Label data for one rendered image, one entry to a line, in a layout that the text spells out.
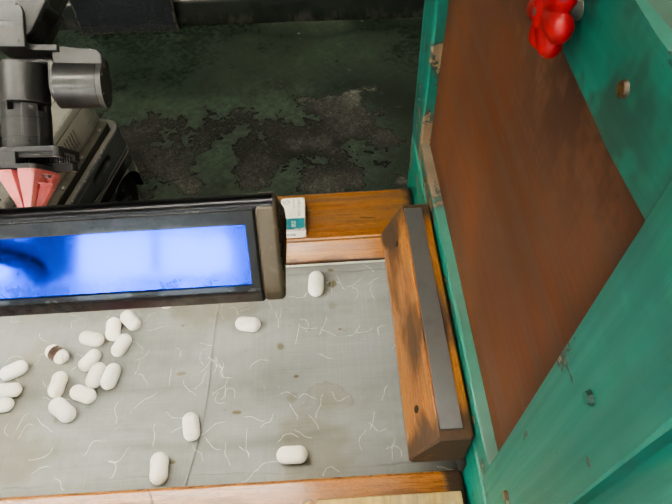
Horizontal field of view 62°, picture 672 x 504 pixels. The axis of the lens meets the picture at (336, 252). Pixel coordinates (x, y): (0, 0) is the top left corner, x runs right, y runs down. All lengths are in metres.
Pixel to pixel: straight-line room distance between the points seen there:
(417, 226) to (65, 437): 0.49
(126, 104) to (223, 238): 2.07
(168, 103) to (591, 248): 2.16
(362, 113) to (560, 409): 1.92
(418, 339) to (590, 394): 0.32
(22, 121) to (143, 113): 1.60
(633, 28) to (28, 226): 0.37
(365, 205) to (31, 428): 0.52
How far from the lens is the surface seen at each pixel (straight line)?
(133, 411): 0.74
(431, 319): 0.61
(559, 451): 0.37
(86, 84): 0.77
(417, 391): 0.60
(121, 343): 0.77
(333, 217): 0.82
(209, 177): 2.02
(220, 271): 0.40
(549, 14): 0.30
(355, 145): 2.06
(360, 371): 0.71
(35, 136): 0.78
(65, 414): 0.75
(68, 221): 0.41
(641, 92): 0.26
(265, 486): 0.65
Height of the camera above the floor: 1.39
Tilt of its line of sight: 53 degrees down
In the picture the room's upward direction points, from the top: 3 degrees counter-clockwise
